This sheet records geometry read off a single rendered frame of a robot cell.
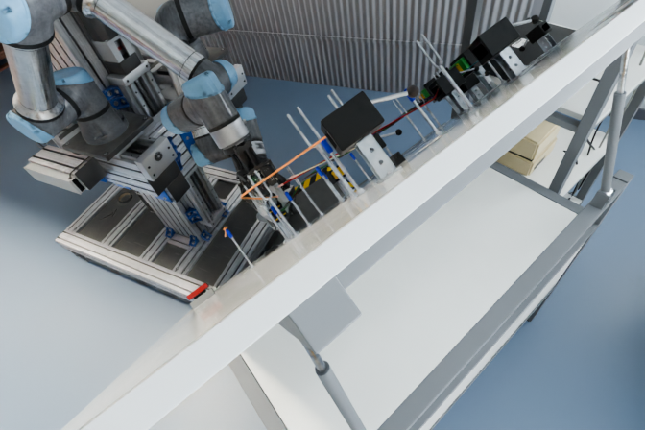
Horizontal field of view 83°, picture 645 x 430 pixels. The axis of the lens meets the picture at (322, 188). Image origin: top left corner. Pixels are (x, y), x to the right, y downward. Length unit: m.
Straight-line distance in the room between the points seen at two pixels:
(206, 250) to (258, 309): 2.00
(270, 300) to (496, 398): 1.80
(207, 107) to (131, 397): 0.64
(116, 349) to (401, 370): 1.69
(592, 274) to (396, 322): 1.43
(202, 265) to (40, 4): 1.49
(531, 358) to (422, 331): 0.99
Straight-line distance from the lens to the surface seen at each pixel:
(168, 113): 0.88
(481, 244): 1.30
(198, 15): 1.20
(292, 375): 1.12
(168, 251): 2.30
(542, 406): 2.00
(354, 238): 0.20
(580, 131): 1.40
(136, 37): 0.99
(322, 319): 0.25
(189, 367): 0.19
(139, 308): 2.46
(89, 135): 1.44
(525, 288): 1.02
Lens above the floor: 1.86
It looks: 47 degrees down
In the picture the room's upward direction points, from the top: 12 degrees counter-clockwise
